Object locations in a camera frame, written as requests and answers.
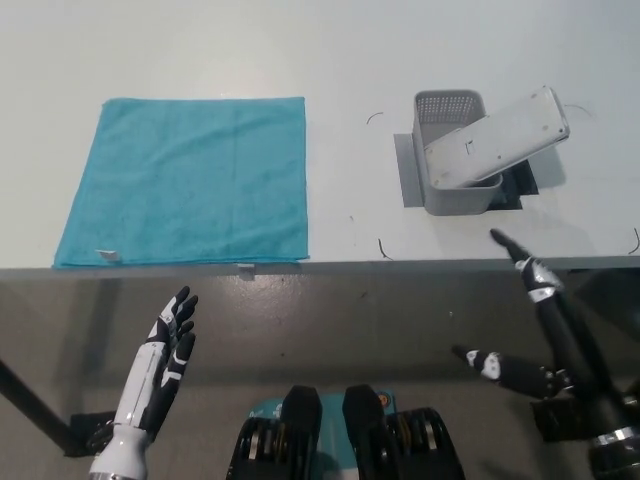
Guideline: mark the black table leg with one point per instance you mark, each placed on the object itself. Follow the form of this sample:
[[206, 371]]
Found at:
[[30, 395]]

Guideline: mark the white cloth tag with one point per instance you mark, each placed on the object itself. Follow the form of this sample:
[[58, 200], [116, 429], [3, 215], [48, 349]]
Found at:
[[109, 255]]

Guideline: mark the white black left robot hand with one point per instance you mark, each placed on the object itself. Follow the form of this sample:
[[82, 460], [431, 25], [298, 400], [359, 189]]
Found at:
[[155, 365]]

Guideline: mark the black robot legs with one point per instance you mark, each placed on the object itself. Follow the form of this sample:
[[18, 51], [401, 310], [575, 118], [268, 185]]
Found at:
[[360, 430]]

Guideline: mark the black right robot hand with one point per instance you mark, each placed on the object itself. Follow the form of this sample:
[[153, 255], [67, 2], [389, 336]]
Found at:
[[560, 330]]

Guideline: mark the grey perforated plastic basket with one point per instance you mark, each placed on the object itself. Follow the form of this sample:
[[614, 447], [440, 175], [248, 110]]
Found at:
[[440, 112]]

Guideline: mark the teal microfibre cloth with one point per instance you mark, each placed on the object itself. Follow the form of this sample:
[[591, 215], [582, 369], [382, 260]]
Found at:
[[190, 180]]

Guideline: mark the black table foot plate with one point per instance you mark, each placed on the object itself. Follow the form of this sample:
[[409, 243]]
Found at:
[[87, 432]]

